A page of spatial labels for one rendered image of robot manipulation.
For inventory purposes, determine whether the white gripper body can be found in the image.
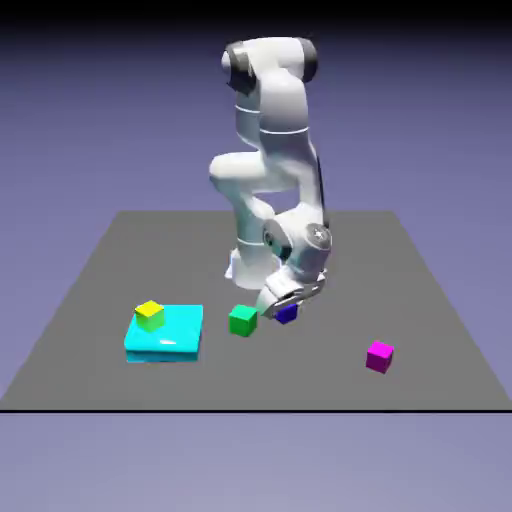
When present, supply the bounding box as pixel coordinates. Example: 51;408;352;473
255;266;328;320

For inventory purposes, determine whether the small blue cube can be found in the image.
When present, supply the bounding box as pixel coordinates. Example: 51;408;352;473
275;303;299;325

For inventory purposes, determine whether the small green cube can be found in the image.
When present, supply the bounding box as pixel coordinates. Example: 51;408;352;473
228;304;258;338

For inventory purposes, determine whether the small magenta cube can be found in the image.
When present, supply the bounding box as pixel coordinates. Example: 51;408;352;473
365;340;395;375

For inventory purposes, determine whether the small yellow cube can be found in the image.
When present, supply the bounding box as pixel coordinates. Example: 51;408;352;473
134;299;166;334

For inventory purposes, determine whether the large cyan box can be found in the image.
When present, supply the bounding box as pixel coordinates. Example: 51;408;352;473
123;304;204;364

